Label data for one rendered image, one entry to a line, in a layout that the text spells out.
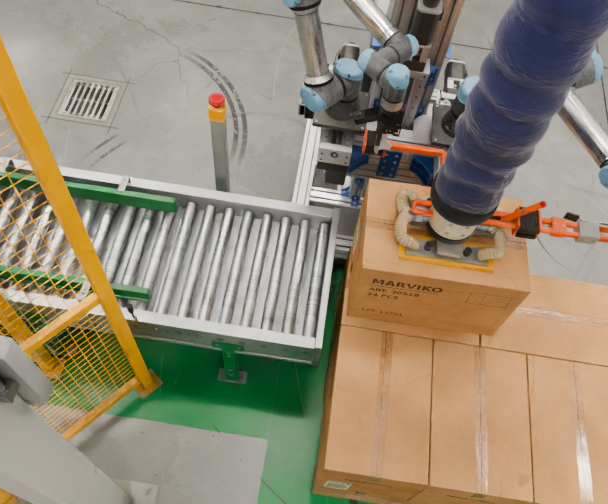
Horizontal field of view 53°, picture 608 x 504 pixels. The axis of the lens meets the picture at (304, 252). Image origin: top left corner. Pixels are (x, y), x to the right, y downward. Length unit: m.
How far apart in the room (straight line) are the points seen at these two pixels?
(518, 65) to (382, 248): 0.88
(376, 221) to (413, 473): 0.96
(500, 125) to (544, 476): 1.46
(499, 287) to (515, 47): 0.95
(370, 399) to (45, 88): 2.88
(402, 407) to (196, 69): 2.68
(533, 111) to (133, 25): 3.42
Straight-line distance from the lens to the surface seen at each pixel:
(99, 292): 2.15
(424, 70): 2.55
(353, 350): 2.58
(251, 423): 3.02
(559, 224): 2.29
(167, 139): 3.88
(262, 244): 2.77
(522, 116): 1.69
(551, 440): 2.71
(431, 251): 2.21
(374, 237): 2.21
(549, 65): 1.57
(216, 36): 4.51
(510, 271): 2.29
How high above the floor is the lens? 2.92
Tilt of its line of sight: 59 degrees down
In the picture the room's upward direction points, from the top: 8 degrees clockwise
